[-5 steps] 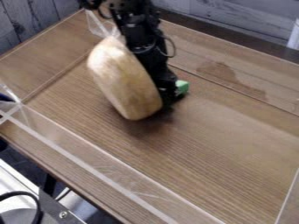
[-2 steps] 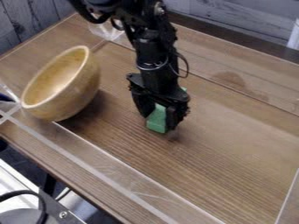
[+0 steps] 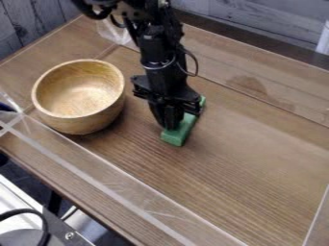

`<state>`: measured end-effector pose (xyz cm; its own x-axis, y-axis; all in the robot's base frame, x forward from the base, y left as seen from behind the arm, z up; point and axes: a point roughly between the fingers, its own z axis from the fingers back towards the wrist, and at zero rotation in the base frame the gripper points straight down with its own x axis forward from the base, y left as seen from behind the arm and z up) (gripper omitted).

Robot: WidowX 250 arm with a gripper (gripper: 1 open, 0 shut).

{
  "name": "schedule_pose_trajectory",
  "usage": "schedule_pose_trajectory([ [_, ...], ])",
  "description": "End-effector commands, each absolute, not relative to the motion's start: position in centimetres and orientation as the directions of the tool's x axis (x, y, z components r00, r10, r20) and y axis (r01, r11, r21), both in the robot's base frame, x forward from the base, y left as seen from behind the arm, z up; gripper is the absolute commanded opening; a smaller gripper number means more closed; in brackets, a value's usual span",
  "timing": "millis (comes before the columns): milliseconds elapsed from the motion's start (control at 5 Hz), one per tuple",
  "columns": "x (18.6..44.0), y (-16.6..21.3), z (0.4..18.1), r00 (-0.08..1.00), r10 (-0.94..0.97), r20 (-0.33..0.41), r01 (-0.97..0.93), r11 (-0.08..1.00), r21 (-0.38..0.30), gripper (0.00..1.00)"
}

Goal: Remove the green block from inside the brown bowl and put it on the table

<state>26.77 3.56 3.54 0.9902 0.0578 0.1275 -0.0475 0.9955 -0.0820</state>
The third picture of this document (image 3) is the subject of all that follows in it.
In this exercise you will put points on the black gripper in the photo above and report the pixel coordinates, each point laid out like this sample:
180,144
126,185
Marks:
163,86

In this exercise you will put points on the green rectangular block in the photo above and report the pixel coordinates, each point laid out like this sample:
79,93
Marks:
179,133

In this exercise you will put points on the brown wooden bowl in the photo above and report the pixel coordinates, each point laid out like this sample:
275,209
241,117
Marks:
79,96

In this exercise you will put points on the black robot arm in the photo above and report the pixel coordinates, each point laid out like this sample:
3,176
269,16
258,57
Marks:
155,31

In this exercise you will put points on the clear acrylic front barrier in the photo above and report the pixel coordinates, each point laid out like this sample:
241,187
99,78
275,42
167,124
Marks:
124,204

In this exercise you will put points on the white post at right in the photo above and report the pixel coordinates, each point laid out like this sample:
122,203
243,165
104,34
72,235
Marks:
322,45

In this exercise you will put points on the grey metal mount plate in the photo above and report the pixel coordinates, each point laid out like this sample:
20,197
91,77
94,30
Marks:
31,237

